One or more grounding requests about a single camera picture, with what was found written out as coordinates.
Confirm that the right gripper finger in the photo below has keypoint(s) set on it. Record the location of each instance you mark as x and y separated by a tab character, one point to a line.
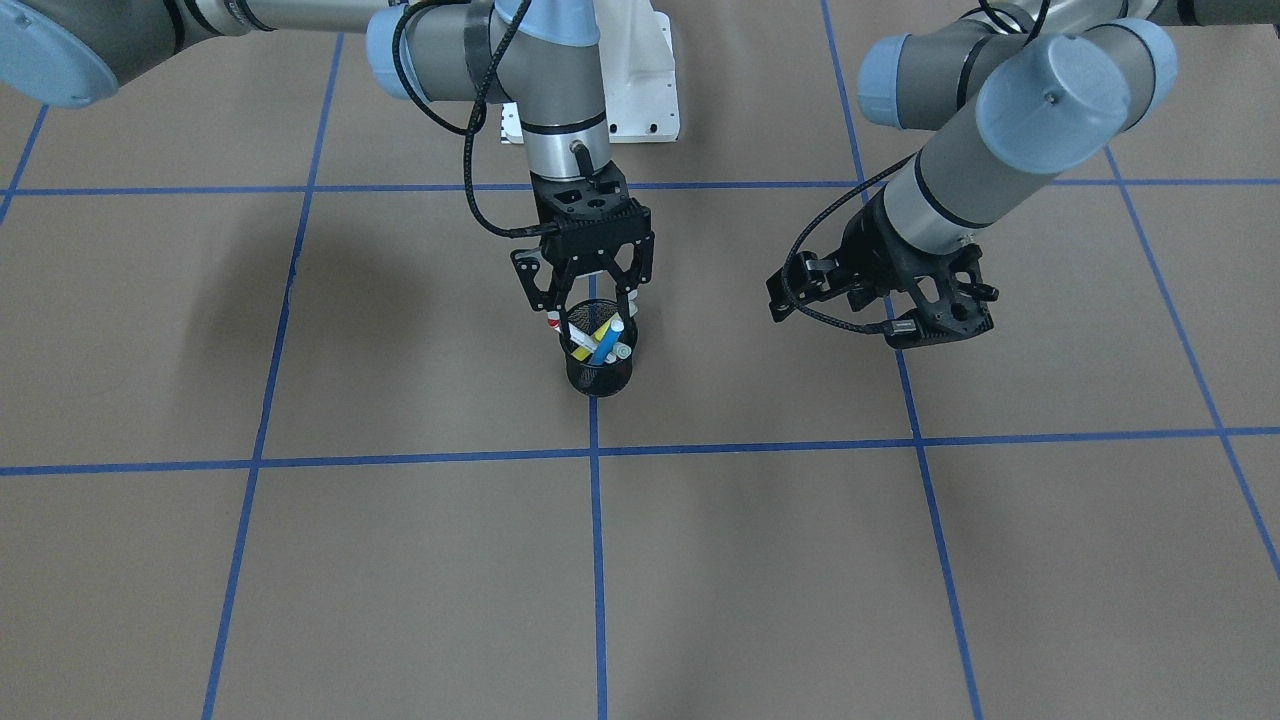
558	304
627	303

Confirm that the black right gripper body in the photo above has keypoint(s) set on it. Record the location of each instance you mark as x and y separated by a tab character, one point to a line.
527	272

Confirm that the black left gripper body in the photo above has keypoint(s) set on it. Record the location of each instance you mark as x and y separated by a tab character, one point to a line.
874	249

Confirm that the yellow highlighter pen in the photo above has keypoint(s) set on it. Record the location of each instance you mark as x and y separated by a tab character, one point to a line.
597	334

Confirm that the blue highlighter pen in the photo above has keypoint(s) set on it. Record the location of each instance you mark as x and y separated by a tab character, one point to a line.
611	336

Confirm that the green highlighter pen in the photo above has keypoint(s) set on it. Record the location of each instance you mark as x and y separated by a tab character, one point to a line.
619	352

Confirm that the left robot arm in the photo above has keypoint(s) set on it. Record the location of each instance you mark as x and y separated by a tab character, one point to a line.
1013	94

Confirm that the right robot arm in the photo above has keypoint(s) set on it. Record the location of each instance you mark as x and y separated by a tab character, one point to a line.
542	55

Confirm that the black mesh pen holder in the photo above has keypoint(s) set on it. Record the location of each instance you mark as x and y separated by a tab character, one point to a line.
590	380

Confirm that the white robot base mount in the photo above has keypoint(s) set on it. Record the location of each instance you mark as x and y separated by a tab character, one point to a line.
637	62

